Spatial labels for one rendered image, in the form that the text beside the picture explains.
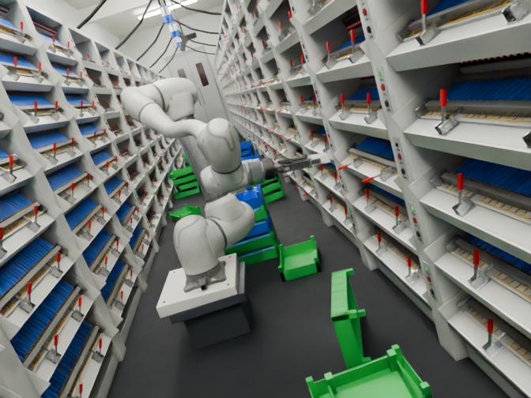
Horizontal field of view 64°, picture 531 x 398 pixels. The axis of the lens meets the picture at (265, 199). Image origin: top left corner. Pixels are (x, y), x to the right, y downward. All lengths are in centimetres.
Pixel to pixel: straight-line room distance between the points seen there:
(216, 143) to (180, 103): 58
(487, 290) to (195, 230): 108
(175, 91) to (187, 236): 60
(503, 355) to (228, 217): 112
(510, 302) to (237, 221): 114
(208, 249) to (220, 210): 18
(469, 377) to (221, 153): 96
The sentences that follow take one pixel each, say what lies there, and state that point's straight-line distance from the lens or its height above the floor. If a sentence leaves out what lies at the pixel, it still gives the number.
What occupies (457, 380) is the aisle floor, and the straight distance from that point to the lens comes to 142.
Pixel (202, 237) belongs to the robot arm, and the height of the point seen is 44.
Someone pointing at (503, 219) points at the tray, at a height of 54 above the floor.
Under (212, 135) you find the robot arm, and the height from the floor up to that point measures 84.
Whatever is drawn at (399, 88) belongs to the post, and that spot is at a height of 82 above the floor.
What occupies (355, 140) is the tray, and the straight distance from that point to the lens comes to 186.
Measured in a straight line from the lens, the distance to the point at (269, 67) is 319.
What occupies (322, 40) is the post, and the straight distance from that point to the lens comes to 182.
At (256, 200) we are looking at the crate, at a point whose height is 35.
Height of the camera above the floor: 94
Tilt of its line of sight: 15 degrees down
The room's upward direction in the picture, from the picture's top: 18 degrees counter-clockwise
